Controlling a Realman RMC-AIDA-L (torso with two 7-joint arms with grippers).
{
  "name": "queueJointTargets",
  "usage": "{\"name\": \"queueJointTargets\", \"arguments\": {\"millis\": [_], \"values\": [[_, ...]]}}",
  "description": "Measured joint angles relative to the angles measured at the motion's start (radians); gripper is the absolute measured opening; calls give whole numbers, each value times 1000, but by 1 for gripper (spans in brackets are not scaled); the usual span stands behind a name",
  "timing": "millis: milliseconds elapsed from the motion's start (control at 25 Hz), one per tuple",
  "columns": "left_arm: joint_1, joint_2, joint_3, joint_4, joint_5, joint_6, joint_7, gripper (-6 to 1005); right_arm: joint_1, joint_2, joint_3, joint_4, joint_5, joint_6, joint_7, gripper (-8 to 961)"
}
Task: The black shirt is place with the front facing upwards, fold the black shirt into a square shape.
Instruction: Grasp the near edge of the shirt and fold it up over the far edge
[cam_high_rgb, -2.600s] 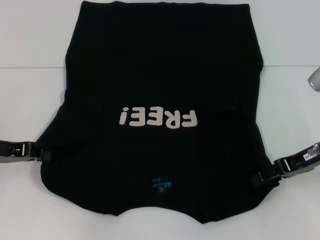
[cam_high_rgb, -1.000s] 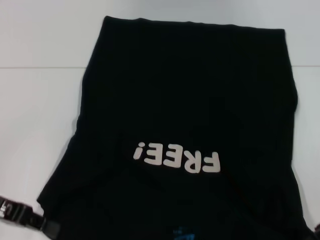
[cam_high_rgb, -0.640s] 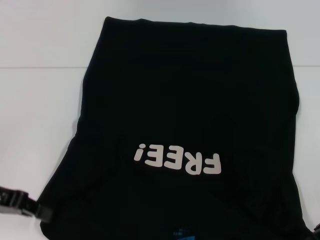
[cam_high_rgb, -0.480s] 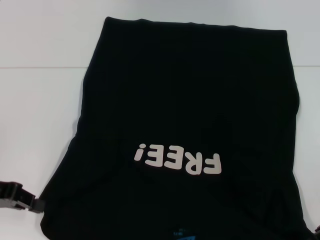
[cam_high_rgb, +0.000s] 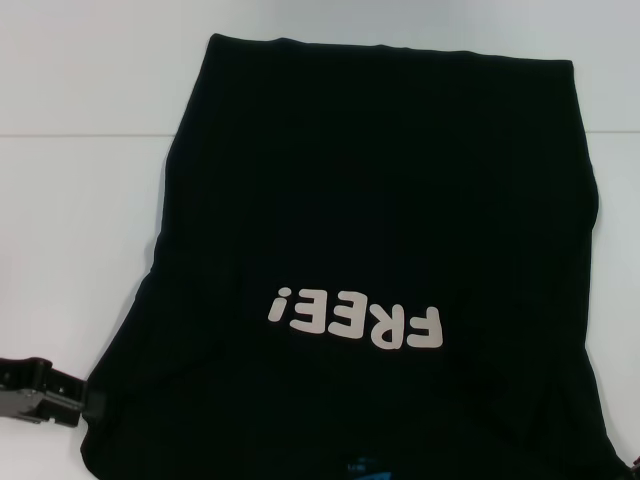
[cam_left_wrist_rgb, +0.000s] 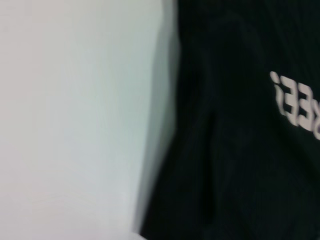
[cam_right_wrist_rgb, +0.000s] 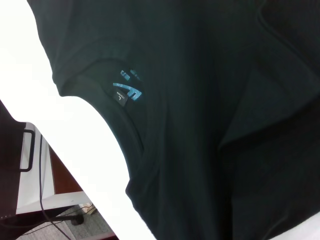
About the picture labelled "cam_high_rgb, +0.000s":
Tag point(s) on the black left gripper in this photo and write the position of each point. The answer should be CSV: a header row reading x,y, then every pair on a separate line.
x,y
40,392

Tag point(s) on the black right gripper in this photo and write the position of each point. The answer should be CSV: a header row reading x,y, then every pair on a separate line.
x,y
635,448

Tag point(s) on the black shirt with FREE print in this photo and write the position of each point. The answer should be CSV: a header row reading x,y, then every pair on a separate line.
x,y
380,200

